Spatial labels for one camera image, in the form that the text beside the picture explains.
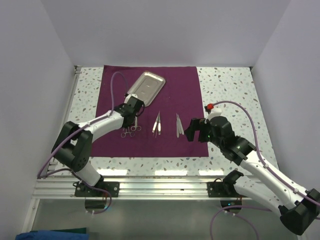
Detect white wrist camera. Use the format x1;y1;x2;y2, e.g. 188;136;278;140
204;103;222;121
124;93;138;103

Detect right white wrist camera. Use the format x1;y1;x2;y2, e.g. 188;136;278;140
204;103;222;121

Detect aluminium rail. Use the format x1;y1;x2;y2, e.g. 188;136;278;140
31;176;296;201
44;65;83;174

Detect purple surgical cloth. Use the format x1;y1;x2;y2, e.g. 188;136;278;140
91;65;209;158

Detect thin pointed steel tweezers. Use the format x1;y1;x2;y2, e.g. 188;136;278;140
152;125;158;138

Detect broad steel tweezers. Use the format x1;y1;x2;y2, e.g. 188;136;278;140
152;112;160;134
157;112;162;135

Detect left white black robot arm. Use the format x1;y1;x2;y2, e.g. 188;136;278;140
51;94;145;197

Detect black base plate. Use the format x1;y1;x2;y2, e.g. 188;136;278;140
72;181;120;198
206;178;245;198

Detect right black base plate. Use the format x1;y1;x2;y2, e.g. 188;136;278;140
206;178;245;198

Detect aluminium left side rail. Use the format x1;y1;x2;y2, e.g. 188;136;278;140
44;65;83;174

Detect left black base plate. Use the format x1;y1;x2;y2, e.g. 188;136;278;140
72;181;120;198

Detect aluminium front rail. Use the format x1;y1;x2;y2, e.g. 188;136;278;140
31;176;296;201

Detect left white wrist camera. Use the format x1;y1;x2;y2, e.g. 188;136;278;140
124;93;138;103

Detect blue cloth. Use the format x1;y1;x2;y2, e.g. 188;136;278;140
15;230;89;240

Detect steel instrument tray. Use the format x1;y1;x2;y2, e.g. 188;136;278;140
128;71;166;107

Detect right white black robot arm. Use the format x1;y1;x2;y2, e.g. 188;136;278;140
184;116;320;236

